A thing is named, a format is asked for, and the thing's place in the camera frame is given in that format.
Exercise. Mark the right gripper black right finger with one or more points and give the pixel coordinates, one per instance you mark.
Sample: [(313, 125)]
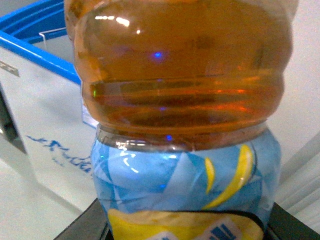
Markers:
[(284, 226)]

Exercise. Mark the iced tea bottle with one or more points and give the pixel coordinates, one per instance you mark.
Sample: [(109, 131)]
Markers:
[(181, 91)]

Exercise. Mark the white wire freezer basket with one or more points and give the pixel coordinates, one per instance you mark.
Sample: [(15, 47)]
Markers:
[(52, 34)]

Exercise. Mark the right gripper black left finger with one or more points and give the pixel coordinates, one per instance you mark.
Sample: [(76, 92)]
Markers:
[(90, 225)]

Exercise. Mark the white blue chest freezer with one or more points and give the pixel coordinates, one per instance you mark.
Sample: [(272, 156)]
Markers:
[(43, 94)]

